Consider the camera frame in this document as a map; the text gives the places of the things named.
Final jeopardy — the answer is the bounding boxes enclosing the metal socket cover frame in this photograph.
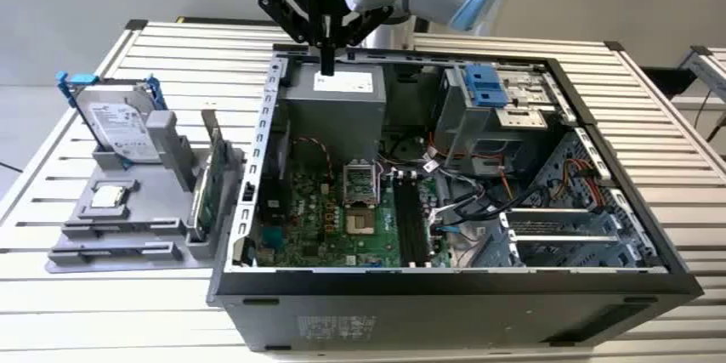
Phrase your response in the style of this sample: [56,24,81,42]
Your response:
[341,158,380,207]

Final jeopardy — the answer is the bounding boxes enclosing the blue plastic drive latch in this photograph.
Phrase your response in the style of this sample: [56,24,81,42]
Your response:
[461,64,507,107]

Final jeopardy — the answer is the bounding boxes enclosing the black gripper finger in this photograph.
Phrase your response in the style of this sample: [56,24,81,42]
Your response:
[257,0,329,77]
[327,5,393,77]

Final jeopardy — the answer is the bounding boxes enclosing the green motherboard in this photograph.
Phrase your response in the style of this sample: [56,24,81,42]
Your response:
[253,169,455,269]

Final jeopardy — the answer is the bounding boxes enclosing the orange data cable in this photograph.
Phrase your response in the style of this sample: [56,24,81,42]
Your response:
[427,131,516,201]

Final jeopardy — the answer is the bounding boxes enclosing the black open PC case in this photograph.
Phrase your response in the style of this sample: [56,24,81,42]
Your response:
[204,42,704,354]

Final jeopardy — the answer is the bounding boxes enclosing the black cable bundle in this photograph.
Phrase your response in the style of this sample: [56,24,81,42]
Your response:
[439,178,515,232]

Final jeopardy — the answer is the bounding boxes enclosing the grey power supply unit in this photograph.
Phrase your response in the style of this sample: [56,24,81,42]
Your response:
[276,60,389,168]

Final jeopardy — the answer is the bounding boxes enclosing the black RAM slot white clips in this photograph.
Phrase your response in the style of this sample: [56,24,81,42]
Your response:
[395,172,412,268]
[408,172,425,268]

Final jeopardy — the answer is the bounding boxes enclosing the grey plastic parts rack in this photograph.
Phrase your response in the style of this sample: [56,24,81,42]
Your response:
[44,110,248,275]

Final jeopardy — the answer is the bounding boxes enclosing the twisted red black fan wire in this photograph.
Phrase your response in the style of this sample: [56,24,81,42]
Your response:
[291,136,336,180]

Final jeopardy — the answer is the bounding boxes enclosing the silver CPU chip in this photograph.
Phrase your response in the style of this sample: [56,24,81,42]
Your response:
[89,185,129,209]

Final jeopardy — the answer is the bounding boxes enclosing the metal slat side table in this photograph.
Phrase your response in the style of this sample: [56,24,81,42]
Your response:
[668,45,726,109]

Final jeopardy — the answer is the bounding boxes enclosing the hard disk in blue carrier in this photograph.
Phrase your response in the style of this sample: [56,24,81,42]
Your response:
[53,72,169,168]

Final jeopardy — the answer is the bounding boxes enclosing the green graphics card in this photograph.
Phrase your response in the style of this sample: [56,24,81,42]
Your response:
[188,101,244,241]

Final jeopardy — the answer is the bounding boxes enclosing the red orange power wire bundle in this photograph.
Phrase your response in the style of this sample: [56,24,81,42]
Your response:
[563,157,603,215]

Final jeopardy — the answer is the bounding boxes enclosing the grey metal drive cage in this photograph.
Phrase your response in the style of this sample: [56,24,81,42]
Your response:
[435,63,572,173]

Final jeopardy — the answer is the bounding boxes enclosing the black case fan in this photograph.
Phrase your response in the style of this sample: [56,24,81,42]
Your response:
[264,122,296,188]

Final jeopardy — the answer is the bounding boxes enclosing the CPU socket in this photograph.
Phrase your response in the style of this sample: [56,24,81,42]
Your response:
[344,207,380,235]

